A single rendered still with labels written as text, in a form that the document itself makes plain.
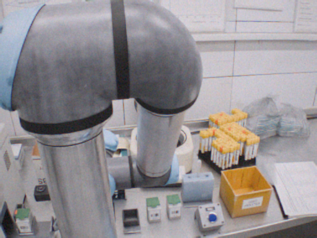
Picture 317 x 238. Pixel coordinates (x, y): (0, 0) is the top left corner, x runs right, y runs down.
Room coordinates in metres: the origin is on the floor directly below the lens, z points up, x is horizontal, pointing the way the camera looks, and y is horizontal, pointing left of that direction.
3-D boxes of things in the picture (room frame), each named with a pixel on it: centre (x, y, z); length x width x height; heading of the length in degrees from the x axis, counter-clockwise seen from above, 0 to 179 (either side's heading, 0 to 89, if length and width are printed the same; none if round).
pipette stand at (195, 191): (0.79, -0.13, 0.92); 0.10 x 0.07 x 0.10; 95
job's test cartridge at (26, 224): (0.60, 0.40, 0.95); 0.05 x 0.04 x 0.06; 9
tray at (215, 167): (1.01, -0.24, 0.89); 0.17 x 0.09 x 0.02; 27
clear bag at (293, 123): (1.26, -0.67, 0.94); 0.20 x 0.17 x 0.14; 74
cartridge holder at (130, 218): (0.68, 0.09, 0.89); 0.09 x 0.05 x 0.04; 7
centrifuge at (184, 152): (1.00, -0.01, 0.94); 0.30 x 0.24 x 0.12; 1
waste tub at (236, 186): (0.76, -0.29, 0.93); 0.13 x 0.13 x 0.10; 9
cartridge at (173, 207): (0.72, -0.05, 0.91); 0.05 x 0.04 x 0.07; 10
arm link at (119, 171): (0.54, 0.12, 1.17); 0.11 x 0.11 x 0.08; 8
